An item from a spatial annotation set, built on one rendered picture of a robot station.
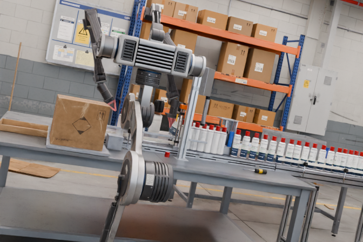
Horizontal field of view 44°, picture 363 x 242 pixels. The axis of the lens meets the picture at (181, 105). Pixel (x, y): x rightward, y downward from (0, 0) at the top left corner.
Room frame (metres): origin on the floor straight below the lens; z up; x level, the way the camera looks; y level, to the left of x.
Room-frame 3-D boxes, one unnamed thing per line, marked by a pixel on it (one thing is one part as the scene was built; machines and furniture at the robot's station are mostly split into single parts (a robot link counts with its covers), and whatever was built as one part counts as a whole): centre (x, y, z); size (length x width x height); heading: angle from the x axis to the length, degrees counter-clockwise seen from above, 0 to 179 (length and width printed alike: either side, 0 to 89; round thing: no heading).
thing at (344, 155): (3.58, -1.36, 0.98); 0.05 x 0.05 x 0.20
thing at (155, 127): (3.42, 0.17, 1.03); 0.09 x 0.09 x 0.30
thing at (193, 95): (3.04, -0.07, 1.16); 0.04 x 0.04 x 0.67; 16
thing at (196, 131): (3.22, -0.14, 0.98); 0.05 x 0.05 x 0.20
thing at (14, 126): (2.89, 0.97, 0.85); 0.30 x 0.26 x 0.04; 106
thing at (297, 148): (3.46, -0.95, 0.98); 0.05 x 0.05 x 0.20
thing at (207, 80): (3.12, -0.11, 1.38); 0.17 x 0.10 x 0.19; 162
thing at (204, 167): (3.32, 0.19, 0.82); 2.10 x 1.31 x 0.02; 106
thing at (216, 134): (3.26, -0.29, 0.98); 0.05 x 0.05 x 0.20
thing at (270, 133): (5.00, -1.30, 0.91); 0.60 x 0.40 x 0.22; 111
